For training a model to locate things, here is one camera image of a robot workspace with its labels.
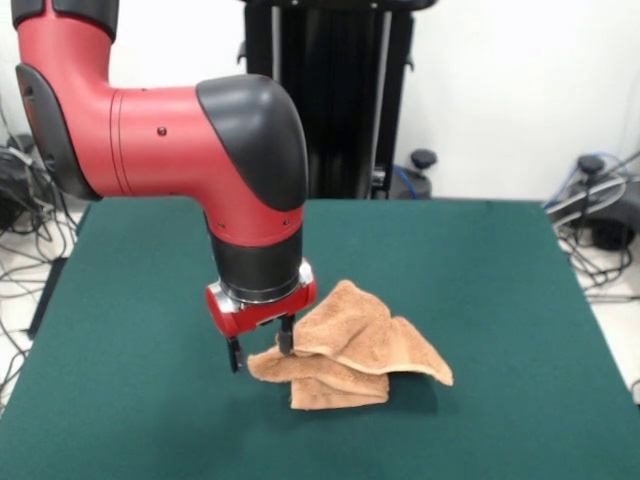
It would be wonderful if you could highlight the dark green table cloth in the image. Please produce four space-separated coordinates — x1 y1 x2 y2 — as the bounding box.
0 198 640 480

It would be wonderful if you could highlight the tan terry towel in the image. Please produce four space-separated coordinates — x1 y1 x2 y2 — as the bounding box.
247 279 455 412

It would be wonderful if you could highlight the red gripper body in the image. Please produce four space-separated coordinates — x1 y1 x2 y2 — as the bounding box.
205 259 318 337

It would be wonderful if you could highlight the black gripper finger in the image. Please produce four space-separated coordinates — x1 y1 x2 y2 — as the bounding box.
277 315 297 356
227 335 249 375

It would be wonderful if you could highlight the dark grey stand base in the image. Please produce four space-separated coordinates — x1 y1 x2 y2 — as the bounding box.
547 154 640 251
0 147 36 231

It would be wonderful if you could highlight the black cable tangle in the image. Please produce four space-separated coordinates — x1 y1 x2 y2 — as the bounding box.
544 149 640 406
0 94 79 416

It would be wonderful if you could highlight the blue cable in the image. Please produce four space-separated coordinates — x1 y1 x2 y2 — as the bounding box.
542 151 640 210
392 166 426 200

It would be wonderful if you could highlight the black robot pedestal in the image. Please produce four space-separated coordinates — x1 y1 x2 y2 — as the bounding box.
236 0 439 201

